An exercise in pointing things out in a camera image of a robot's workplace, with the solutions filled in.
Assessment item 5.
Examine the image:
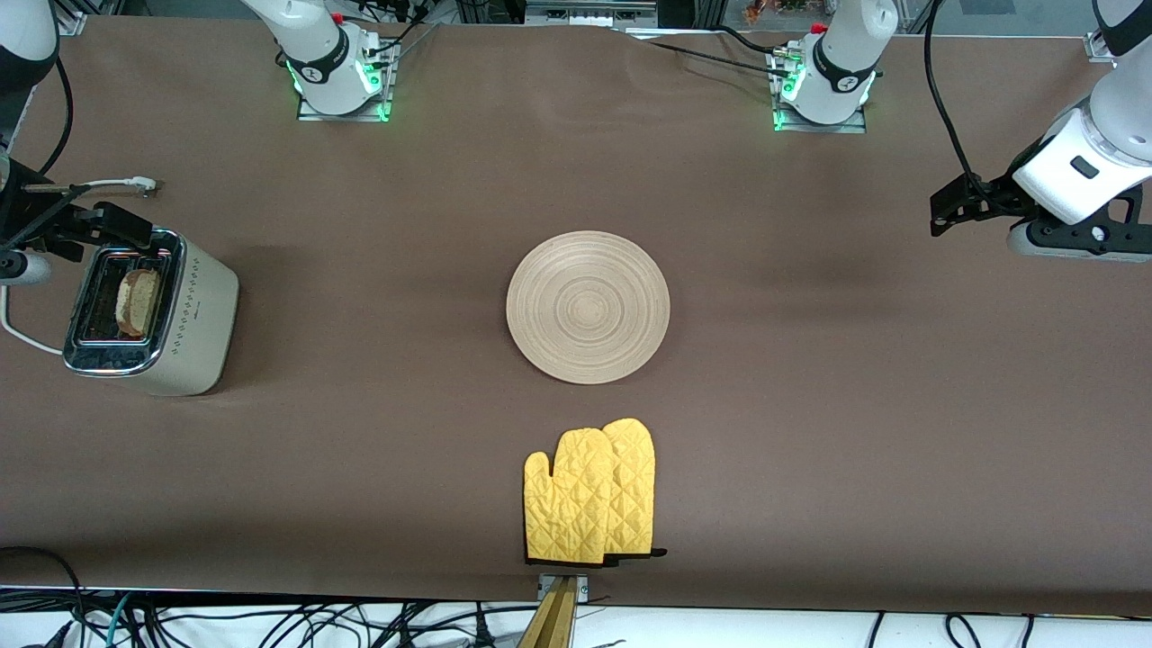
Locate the grey power strip box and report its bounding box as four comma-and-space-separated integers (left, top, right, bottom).
524, 0, 660, 29

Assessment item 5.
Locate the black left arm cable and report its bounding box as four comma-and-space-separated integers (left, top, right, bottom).
923, 0, 984, 195

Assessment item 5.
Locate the slice of brown bread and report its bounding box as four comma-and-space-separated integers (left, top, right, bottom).
114, 267, 164, 339

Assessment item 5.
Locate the cream and chrome toaster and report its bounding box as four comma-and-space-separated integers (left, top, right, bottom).
61, 227, 240, 397

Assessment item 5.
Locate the yellow quilted oven mitt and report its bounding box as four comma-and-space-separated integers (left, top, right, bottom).
524, 428, 618, 566
601, 418, 669, 562

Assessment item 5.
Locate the white toaster power cord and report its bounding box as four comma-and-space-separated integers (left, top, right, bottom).
0, 176, 159, 355

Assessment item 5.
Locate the round wooden plate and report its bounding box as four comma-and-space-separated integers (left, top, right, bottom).
506, 230, 671, 385

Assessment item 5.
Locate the small metal bracket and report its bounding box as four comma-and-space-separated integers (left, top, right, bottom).
536, 573, 590, 602

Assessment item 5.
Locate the black cable to arm base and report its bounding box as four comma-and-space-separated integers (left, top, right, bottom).
646, 25, 795, 78

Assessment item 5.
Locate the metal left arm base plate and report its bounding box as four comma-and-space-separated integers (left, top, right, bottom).
770, 47, 868, 135

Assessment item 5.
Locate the teal cable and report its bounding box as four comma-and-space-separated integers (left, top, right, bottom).
104, 591, 138, 648

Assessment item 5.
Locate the tangle of black floor cables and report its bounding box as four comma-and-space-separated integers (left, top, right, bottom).
0, 544, 541, 648

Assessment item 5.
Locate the wooden beam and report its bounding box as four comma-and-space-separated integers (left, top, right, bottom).
517, 577, 577, 648

